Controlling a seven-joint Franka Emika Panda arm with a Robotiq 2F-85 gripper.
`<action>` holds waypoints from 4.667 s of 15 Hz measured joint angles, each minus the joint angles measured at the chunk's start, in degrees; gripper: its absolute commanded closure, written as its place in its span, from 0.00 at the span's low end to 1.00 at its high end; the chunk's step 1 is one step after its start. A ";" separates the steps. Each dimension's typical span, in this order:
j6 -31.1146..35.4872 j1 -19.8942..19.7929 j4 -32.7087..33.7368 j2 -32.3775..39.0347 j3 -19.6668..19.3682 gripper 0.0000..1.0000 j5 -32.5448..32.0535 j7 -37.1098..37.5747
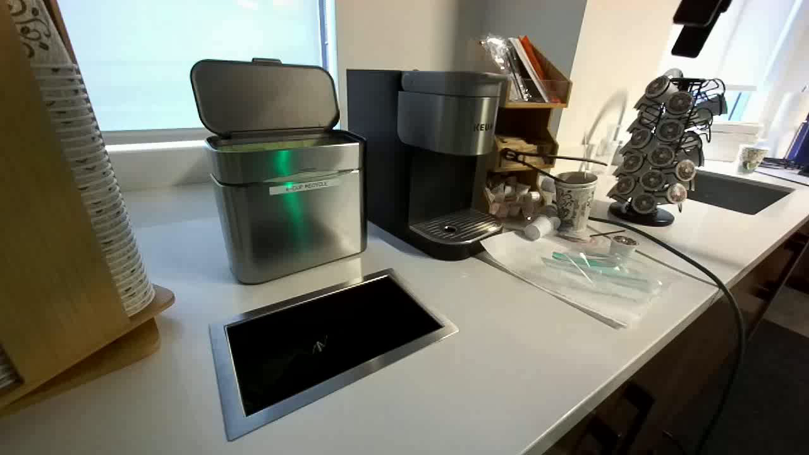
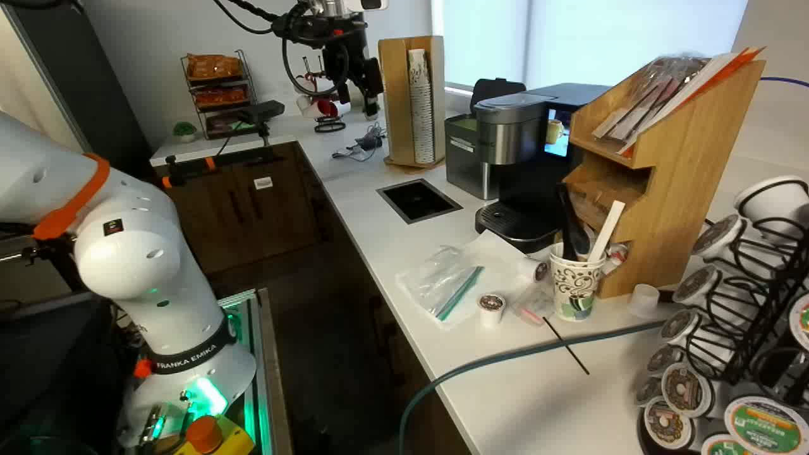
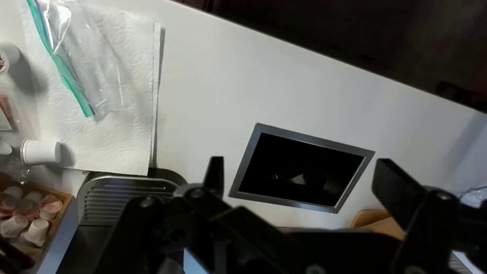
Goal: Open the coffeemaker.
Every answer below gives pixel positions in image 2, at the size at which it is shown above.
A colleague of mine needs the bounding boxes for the dark wood cabinet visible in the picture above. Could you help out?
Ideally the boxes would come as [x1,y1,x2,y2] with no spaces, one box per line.
[156,141,331,274]

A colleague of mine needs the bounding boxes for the patterned paper cup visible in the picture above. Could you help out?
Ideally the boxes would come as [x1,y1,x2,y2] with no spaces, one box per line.
[550,255,602,320]

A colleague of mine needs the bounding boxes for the small white creamer cup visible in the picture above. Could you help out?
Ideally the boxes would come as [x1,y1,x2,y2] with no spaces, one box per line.
[630,284,660,315]

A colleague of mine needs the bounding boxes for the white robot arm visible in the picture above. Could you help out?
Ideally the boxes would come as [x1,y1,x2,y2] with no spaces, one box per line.
[0,114,258,448]

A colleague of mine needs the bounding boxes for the plastic bag of stirrers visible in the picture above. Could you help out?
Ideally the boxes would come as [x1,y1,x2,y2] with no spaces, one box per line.
[393,229,541,329]

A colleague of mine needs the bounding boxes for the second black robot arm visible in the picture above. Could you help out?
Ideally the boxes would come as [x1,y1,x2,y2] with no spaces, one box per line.
[211,0,385,116]

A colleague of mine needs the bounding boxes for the black silver coffeemaker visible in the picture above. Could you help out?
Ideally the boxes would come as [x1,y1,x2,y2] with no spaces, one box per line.
[472,84,603,254]

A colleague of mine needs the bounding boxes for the wire snack rack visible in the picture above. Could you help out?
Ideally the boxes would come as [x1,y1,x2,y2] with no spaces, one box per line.
[178,54,253,138]

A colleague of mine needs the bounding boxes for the wooden condiment organizer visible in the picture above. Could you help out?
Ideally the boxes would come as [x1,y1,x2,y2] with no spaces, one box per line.
[567,51,764,299]

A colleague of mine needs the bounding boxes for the countertop trash chute frame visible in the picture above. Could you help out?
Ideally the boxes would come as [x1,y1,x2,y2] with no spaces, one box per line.
[379,179,458,224]

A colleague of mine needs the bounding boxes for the wooden cup dispenser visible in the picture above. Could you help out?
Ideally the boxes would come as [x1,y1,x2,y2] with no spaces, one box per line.
[377,35,445,170]

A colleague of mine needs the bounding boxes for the black coffee pod carousel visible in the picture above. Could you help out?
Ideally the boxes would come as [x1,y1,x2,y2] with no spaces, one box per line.
[636,176,809,455]

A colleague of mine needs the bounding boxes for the single coffee pod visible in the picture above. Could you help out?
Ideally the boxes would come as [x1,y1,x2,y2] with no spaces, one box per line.
[477,294,508,329]

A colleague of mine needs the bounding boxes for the dark green cable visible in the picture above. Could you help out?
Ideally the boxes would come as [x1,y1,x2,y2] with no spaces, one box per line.
[393,318,668,455]

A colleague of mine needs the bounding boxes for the stack of paper cups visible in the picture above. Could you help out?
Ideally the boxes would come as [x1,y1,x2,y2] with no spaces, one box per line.
[410,47,433,164]

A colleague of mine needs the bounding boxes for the black stir stick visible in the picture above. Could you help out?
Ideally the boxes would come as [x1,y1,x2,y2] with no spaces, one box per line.
[544,315,591,377]

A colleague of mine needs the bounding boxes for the stainless steel waste bin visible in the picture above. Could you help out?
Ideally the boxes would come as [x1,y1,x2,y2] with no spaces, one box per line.
[445,78,522,200]

